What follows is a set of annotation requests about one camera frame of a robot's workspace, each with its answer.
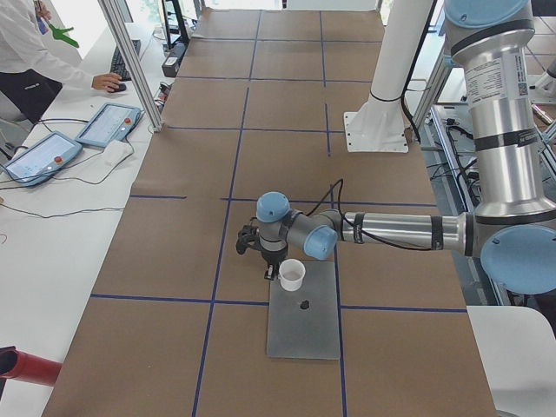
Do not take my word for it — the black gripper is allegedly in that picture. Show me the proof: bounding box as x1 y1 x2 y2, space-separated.
261 249 288 281

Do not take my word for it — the white ceramic cup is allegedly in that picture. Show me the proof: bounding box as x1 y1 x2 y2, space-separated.
279 259 306 292

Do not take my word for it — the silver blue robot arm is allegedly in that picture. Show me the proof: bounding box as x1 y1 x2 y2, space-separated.
255 1 555 295

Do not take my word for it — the brown paper table cover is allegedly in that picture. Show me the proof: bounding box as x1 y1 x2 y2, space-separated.
44 10 494 416

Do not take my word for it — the white folded cloth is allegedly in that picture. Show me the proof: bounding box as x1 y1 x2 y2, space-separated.
102 141 133 167

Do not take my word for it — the far blue teach pendant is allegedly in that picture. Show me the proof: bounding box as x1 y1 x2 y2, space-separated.
75 103 142 148

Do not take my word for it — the blue teach pendant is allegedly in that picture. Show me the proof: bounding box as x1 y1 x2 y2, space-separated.
75 103 142 148
2 131 83 187

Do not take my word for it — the black box device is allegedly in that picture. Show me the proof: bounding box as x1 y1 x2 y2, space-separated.
162 43 187 78

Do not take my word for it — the black computer mouse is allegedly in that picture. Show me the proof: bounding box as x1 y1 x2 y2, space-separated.
109 83 127 94

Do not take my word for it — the near blue teach pendant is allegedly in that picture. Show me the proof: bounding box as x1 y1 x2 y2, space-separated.
2 131 83 187

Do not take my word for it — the black keyboard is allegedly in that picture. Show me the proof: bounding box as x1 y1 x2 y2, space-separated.
109 47 131 82

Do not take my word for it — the red cylinder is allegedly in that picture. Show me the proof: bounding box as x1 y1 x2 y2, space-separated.
1 347 63 387

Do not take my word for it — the person in white shirt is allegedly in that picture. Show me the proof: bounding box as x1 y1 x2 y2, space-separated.
1 1 121 123

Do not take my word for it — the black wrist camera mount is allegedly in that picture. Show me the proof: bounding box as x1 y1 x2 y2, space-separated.
235 219 261 255

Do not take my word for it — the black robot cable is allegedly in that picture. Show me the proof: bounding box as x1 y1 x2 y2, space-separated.
308 177 444 251

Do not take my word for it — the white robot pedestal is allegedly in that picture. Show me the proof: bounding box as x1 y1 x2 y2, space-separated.
344 0 435 153

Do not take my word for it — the aluminium frame post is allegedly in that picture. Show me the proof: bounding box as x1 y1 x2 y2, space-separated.
98 0 163 132

